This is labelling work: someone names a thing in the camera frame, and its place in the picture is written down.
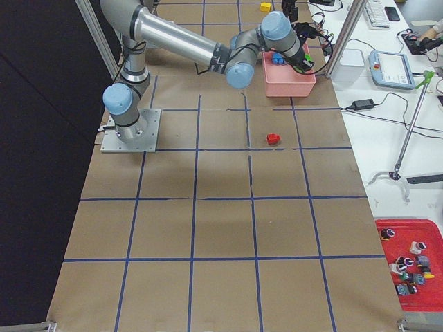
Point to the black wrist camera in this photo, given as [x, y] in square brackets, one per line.
[305, 31]

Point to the black smartphone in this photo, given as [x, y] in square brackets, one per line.
[391, 13]

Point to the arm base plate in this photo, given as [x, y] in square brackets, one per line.
[140, 137]

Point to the red parts tray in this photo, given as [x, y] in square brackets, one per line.
[413, 249]

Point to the white plastic container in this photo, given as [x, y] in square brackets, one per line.
[350, 66]

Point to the teach pendant tablet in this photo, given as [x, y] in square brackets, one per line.
[391, 70]

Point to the blue toy block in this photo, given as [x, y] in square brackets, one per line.
[277, 59]

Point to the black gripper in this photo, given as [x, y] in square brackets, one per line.
[300, 61]

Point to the red toy block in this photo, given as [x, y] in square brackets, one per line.
[273, 138]

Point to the yellow toy block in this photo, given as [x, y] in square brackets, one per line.
[265, 7]

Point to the black power adapter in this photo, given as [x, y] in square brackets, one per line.
[359, 105]

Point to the metal grabber stick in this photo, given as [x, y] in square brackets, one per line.
[394, 174]

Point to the white keyboard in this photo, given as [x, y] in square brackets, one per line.
[375, 16]

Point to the pink plastic box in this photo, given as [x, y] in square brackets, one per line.
[280, 80]

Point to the aluminium frame post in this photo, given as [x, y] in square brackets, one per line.
[349, 24]

